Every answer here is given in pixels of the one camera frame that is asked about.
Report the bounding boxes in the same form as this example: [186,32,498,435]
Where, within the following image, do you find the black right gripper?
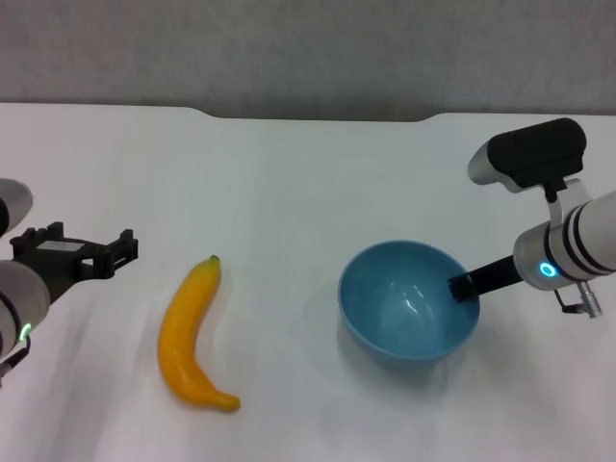
[447,254,520,304]

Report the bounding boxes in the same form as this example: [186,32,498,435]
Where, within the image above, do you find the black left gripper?
[9,221,141,309]

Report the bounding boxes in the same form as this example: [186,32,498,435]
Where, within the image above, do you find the blue bowl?
[337,240,481,371]

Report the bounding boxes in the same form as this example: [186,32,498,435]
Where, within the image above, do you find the yellow banana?
[157,254,242,413]

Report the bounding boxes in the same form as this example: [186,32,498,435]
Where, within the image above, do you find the right arm silver cable plug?
[552,280,605,320]

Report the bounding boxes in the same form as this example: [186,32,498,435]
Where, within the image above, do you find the arm silver cable plug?
[0,335,32,389]
[552,280,605,320]

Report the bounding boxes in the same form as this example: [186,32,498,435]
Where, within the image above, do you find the left arm silver cable plug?
[0,335,32,389]

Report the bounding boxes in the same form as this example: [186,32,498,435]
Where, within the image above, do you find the right wrist camera black silver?
[467,116,591,228]

